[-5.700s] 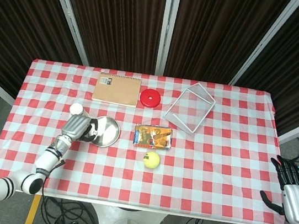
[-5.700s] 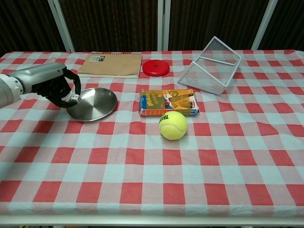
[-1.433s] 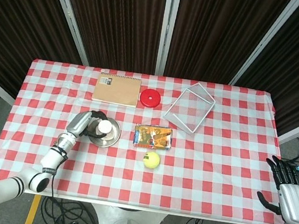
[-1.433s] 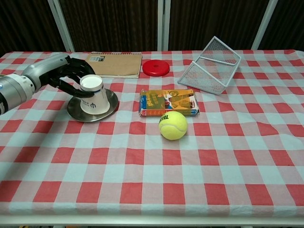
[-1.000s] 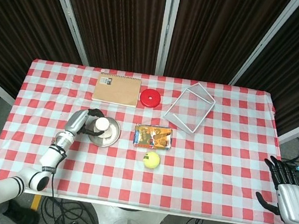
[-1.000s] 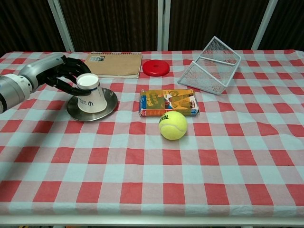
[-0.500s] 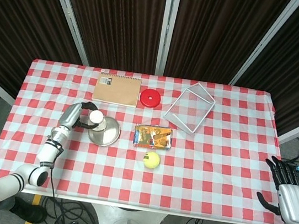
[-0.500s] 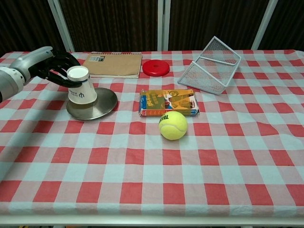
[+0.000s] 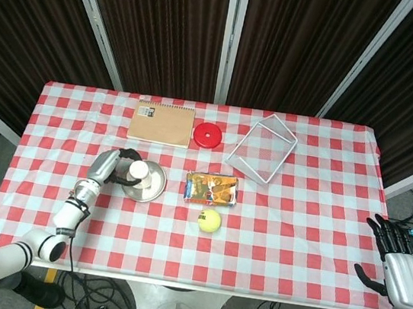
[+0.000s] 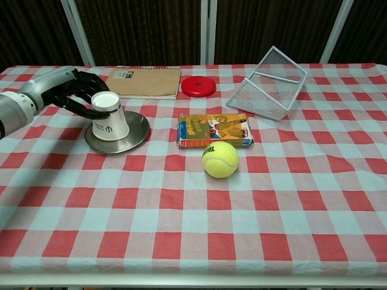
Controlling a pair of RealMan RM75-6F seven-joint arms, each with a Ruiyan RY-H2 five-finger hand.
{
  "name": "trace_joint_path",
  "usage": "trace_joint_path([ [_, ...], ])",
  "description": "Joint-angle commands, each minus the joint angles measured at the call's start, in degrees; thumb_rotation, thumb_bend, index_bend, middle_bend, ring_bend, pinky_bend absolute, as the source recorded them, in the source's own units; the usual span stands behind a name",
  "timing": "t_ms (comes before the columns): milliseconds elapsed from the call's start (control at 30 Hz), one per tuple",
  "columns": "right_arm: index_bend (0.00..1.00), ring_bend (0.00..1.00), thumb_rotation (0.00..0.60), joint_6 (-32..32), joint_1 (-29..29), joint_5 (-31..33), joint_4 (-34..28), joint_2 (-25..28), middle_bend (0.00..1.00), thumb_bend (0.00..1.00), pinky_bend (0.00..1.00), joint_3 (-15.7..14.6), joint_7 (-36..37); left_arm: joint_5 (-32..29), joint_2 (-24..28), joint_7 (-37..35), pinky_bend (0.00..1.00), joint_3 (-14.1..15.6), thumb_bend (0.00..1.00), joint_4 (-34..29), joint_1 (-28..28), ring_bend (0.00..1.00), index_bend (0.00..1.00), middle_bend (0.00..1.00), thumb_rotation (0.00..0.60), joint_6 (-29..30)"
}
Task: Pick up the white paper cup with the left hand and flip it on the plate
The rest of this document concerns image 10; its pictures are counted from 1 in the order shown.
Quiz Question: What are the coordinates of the orange snack packet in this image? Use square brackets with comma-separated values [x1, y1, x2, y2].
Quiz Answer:
[176, 113, 255, 150]

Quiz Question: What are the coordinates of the red white checked tablecloth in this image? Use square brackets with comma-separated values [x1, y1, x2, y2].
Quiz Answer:
[0, 62, 387, 280]

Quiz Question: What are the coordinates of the round metal plate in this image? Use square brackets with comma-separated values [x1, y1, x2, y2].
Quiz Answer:
[85, 110, 151, 155]

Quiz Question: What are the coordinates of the white partition post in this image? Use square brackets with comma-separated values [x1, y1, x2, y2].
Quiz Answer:
[200, 0, 216, 65]
[60, 0, 96, 67]
[319, 0, 355, 64]

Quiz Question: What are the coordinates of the yellow tennis ball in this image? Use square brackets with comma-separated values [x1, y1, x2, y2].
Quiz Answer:
[201, 141, 240, 179]

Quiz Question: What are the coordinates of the red round lid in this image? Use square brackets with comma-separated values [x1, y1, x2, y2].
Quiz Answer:
[181, 76, 217, 98]

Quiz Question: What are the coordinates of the brown spiral notebook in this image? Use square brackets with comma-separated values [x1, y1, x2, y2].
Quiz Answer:
[104, 66, 182, 101]

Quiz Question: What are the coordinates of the dark brown partition panel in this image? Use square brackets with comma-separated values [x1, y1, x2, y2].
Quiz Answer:
[329, 0, 387, 65]
[75, 0, 203, 67]
[0, 0, 86, 72]
[213, 0, 345, 65]

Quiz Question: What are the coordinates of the white wire mesh basket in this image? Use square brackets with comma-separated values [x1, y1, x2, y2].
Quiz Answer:
[226, 45, 308, 122]

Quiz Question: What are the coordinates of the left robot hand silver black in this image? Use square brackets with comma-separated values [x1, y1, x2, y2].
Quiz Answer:
[19, 66, 111, 120]

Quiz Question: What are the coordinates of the white paper cup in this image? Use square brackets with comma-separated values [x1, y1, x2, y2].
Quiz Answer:
[90, 91, 130, 142]

